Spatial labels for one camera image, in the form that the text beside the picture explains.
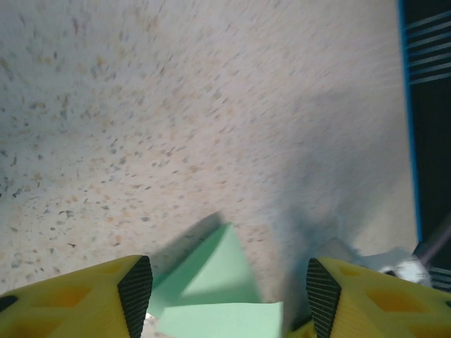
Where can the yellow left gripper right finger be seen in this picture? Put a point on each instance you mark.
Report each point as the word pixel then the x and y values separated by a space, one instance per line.
pixel 387 306

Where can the light green paper sheet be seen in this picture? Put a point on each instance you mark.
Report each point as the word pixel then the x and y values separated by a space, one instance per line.
pixel 218 281

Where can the blue printed enclosure panel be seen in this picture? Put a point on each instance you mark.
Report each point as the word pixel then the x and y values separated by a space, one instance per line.
pixel 437 141

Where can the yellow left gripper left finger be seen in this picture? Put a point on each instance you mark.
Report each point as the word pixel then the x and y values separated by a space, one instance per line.
pixel 53 306

